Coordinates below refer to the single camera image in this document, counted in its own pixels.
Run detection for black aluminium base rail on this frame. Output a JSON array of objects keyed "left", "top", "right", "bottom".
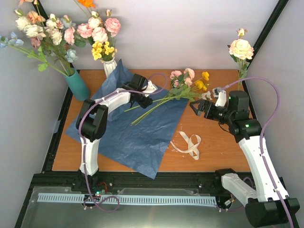
[{"left": 30, "top": 171, "right": 285, "bottom": 193}]

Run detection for mixed flowers in teal vase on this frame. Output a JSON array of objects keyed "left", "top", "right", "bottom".
[{"left": 0, "top": 8, "right": 78, "bottom": 77}]

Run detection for teal cylindrical vase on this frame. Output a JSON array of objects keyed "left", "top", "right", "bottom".
[{"left": 65, "top": 68, "right": 91, "bottom": 101}]

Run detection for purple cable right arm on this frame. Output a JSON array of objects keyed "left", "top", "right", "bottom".
[{"left": 216, "top": 76, "right": 295, "bottom": 228}]

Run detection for light blue slotted cable duct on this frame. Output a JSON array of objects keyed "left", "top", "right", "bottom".
[{"left": 37, "top": 193, "right": 217, "bottom": 207}]

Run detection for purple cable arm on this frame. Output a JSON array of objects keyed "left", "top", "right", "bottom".
[
  {"left": 216, "top": 76, "right": 295, "bottom": 228},
  {"left": 77, "top": 73, "right": 169, "bottom": 212}
]

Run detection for cream printed ribbon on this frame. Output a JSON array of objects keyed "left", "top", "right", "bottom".
[{"left": 170, "top": 131, "right": 201, "bottom": 160}]

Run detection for peach rose stem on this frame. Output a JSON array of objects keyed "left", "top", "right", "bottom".
[{"left": 228, "top": 28, "right": 254, "bottom": 79}]

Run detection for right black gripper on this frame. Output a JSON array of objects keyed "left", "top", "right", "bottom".
[{"left": 190, "top": 99, "right": 234, "bottom": 124}]

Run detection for black frame post right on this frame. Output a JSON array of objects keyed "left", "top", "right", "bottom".
[{"left": 239, "top": 0, "right": 290, "bottom": 74}]

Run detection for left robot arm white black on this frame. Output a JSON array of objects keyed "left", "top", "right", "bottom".
[{"left": 76, "top": 80, "right": 157, "bottom": 191}]

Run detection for black frame post left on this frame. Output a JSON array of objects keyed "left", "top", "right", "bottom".
[{"left": 32, "top": 0, "right": 49, "bottom": 20}]

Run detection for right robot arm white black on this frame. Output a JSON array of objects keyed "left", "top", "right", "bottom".
[{"left": 190, "top": 98, "right": 300, "bottom": 228}]

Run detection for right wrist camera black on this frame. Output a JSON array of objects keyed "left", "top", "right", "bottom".
[{"left": 228, "top": 90, "right": 249, "bottom": 112}]

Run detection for black frame post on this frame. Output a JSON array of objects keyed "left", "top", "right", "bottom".
[
  {"left": 239, "top": 0, "right": 290, "bottom": 74},
  {"left": 32, "top": 0, "right": 49, "bottom": 20}
]

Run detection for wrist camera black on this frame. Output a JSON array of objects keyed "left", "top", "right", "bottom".
[
  {"left": 129, "top": 74, "right": 148, "bottom": 92},
  {"left": 228, "top": 90, "right": 249, "bottom": 112}
]

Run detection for blue paper bouquet wrapper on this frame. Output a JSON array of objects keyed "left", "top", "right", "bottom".
[{"left": 65, "top": 59, "right": 190, "bottom": 180}]

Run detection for pink yellow flowers white vase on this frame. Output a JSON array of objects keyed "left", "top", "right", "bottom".
[{"left": 74, "top": 0, "right": 121, "bottom": 63}]

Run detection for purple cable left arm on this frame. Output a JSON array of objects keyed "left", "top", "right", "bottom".
[{"left": 77, "top": 73, "right": 169, "bottom": 212}]

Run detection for pink yellow flower bouquet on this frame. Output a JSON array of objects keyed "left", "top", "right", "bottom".
[{"left": 131, "top": 68, "right": 212, "bottom": 125}]

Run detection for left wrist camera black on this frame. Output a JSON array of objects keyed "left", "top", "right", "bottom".
[{"left": 129, "top": 74, "right": 148, "bottom": 92}]

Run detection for white ribbed vase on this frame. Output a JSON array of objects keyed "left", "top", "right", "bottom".
[{"left": 103, "top": 57, "right": 117, "bottom": 78}]

